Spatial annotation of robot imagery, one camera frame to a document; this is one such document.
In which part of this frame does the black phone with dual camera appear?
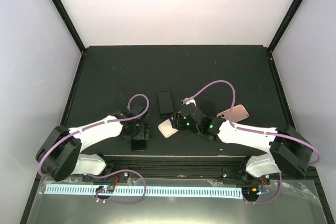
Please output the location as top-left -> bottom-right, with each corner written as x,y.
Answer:
157,91 -> 174,118

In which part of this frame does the pink phone case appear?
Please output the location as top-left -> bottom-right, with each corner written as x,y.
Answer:
217,104 -> 249,123

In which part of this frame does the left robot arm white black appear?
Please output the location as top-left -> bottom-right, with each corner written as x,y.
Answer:
36,104 -> 148,182

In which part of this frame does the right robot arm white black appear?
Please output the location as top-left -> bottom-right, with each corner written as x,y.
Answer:
170,103 -> 313,184

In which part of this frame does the left circuit board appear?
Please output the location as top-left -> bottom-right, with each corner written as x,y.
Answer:
96,185 -> 114,194

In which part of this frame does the circuit board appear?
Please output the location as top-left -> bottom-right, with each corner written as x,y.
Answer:
96,185 -> 114,194
241,187 -> 269,196

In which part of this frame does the right circuit board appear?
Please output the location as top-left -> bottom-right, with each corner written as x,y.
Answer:
241,187 -> 269,196

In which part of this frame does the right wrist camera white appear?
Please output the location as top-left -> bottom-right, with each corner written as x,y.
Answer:
181,97 -> 196,106

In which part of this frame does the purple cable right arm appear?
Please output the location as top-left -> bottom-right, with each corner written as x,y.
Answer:
193,79 -> 322,206

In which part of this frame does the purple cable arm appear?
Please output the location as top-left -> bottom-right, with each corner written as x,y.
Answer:
193,79 -> 322,206
38,93 -> 151,205

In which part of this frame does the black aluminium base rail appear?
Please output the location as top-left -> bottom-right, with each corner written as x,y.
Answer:
39,155 -> 318,183

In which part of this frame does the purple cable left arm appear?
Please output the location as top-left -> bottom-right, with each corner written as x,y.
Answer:
38,93 -> 151,205

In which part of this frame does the white slotted cable duct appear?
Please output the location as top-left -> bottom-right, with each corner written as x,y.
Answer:
44,184 -> 243,199

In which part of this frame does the black frame post left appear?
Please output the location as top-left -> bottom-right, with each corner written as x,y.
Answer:
51,0 -> 86,53

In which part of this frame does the black frame post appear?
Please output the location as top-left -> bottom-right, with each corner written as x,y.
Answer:
268,0 -> 303,53
51,0 -> 86,53

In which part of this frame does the black frame post right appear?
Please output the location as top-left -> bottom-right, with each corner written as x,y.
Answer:
268,0 -> 303,53

